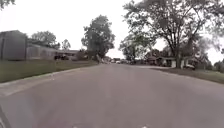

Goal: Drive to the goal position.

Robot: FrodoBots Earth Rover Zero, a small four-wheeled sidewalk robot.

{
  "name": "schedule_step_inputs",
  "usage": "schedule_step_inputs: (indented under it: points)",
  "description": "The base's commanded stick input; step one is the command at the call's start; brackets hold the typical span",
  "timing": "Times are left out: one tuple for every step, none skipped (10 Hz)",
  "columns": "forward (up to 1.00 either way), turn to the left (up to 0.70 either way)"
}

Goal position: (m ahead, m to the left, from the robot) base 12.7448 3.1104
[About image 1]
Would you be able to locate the house with white garage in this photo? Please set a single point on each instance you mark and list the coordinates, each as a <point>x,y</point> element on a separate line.
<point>166,61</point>

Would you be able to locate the small thin tree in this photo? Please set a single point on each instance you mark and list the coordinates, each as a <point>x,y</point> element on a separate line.
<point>66,44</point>

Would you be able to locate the grey asphalt road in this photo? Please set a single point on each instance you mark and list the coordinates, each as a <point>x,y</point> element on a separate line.
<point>113,96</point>

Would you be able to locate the pale concrete kerb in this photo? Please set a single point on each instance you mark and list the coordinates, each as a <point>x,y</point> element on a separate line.
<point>30,81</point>

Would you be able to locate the dark vehicle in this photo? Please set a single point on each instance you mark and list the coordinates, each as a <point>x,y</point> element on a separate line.
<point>61,57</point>

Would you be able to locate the dark grey building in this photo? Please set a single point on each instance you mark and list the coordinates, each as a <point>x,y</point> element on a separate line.
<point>13,46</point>

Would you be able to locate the overhanging tree branches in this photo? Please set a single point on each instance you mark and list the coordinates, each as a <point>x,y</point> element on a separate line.
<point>5,2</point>

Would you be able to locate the grass verge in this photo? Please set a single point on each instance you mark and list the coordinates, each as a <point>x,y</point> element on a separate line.
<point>203,75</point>

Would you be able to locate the medium leafy tree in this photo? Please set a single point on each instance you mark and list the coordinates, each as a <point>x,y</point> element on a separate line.
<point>135,46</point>

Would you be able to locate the tall dark leafy tree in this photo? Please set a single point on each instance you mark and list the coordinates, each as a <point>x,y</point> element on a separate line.
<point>98,35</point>

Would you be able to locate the large spreading tree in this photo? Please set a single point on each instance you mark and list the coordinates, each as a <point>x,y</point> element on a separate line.
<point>176,20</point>

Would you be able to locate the broad leafy tree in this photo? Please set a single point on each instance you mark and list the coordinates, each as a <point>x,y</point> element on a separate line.
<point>45,38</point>

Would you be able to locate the grass lawn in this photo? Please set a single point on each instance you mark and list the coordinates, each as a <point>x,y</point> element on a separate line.
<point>26,68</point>

